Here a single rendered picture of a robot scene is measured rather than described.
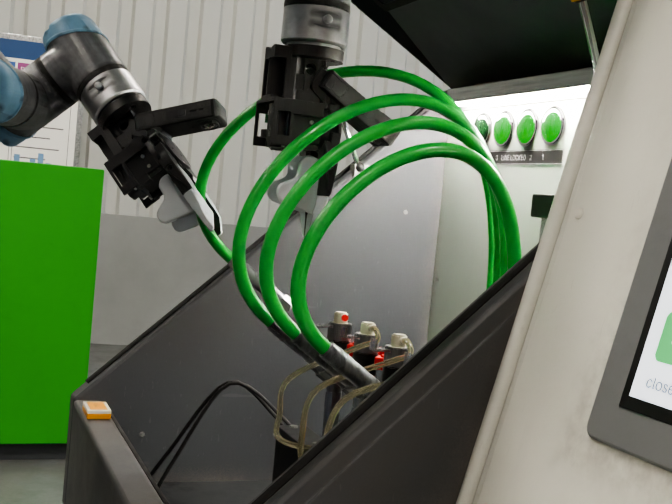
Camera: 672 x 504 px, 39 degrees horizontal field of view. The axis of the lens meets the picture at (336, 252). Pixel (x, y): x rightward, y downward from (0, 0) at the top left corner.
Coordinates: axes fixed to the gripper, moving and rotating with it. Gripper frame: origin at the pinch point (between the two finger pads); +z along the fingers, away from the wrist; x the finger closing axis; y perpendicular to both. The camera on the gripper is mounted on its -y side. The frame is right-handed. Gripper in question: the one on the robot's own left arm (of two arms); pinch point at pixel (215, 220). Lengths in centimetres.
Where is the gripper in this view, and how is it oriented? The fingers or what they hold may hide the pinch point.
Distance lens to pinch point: 120.5
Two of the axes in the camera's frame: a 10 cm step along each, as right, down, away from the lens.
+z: 5.6, 7.8, -2.9
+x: -2.2, -2.0, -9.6
